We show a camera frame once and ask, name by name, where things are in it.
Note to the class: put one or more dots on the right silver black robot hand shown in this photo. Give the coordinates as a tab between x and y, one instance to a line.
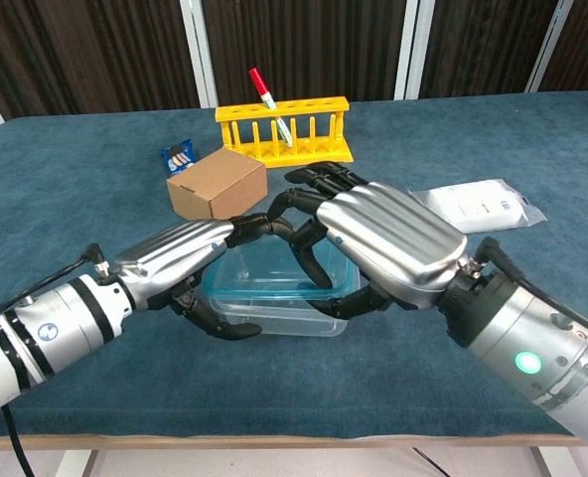
393	238

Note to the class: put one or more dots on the teal fabric table cover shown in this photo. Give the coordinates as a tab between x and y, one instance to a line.
324	387

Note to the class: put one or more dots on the yellow test tube rack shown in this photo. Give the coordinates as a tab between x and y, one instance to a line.
284	130

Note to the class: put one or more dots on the clear blue plastic container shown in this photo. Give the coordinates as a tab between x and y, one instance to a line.
269	275

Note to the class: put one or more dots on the blue cookie snack packet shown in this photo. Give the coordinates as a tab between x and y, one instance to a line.
177	158

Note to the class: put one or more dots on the brown cardboard box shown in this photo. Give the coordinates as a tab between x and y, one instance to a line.
219	183

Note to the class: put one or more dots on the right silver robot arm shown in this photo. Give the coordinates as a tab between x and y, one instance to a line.
537	348

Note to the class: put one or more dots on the red capped test tube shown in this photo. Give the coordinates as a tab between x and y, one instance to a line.
270	105

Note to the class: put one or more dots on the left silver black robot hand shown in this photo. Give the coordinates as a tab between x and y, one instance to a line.
185	246

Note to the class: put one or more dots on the white wet wipes pack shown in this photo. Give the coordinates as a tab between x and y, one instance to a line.
483	204

